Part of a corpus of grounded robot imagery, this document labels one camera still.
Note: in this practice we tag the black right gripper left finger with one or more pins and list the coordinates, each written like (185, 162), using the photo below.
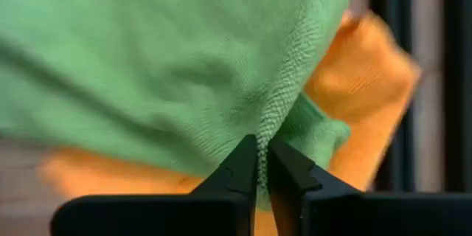
(206, 214)

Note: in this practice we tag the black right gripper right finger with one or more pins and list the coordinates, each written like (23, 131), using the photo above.
(332, 214)

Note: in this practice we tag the green microfiber towel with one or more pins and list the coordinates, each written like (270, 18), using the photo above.
(147, 62)

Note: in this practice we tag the yellow-orange microfiber towel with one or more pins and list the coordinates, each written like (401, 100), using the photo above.
(361, 81)

